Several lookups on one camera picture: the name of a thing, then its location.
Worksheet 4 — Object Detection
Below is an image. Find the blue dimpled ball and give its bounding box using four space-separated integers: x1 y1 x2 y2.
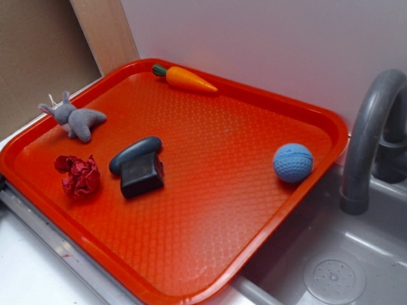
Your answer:
272 143 314 183

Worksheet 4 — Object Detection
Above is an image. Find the orange plastic tray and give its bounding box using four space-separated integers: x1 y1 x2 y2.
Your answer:
1 59 348 304

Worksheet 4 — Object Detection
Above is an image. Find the black toy telephone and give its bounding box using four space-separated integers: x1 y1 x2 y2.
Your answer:
109 136 164 199

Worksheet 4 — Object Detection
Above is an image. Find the orange toy carrot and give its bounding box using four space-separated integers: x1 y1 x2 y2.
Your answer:
152 64 218 93

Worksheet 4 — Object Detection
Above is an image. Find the crumpled red cloth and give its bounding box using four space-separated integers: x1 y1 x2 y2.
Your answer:
54 155 100 200

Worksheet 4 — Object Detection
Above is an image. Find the grey plush bunny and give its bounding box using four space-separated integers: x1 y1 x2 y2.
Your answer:
38 91 107 143

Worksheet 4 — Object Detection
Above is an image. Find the grey plastic sink basin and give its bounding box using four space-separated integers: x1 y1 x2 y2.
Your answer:
231 165 407 305

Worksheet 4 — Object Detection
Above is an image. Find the wooden board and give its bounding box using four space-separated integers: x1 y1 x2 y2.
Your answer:
71 0 139 76

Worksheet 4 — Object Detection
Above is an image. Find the grey toy faucet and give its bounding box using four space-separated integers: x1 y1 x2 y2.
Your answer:
340 69 406 215

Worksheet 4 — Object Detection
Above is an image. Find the brown cardboard panel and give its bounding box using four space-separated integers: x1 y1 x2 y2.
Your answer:
1 1 100 139

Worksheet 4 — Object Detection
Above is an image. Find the aluminium rail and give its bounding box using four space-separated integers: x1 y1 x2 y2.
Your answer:
1 182 140 304

